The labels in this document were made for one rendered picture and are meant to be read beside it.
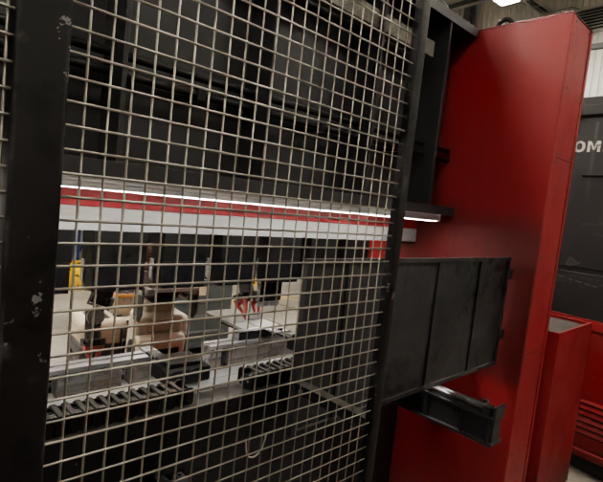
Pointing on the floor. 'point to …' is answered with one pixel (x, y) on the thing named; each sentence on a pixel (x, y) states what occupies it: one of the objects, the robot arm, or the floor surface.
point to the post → (28, 237)
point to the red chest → (558, 399)
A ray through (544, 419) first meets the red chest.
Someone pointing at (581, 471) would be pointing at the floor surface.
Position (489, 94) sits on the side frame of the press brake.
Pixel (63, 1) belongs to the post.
